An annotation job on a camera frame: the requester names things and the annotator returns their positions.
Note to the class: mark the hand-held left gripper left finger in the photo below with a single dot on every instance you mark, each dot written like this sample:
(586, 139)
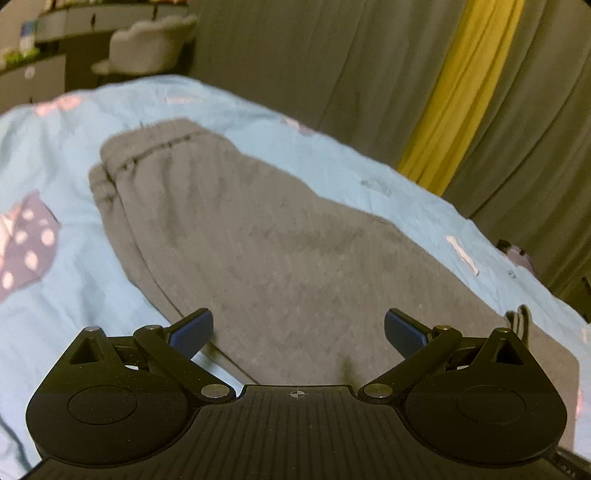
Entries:
(193, 330)

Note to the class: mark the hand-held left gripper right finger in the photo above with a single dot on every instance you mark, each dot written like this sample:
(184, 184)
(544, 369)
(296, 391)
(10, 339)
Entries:
(405, 331)

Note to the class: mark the grey ribbed pants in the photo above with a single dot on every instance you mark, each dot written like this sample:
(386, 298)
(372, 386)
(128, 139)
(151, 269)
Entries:
(277, 240)

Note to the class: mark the light blue printed bed sheet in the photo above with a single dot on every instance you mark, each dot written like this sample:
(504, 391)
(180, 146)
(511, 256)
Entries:
(286, 138)

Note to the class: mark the grey curtain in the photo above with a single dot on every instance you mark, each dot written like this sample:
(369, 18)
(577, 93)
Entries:
(323, 60)
(531, 138)

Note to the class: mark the yellow curtain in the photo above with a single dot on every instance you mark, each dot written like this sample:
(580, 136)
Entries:
(455, 101)

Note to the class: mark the white upholstered chair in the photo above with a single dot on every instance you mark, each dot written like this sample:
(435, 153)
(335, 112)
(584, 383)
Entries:
(147, 46)

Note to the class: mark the grey desk with shelf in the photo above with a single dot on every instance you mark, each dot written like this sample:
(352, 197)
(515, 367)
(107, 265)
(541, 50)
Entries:
(46, 74)

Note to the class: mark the white bottle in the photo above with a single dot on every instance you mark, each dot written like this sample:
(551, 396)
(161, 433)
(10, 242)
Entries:
(27, 37)

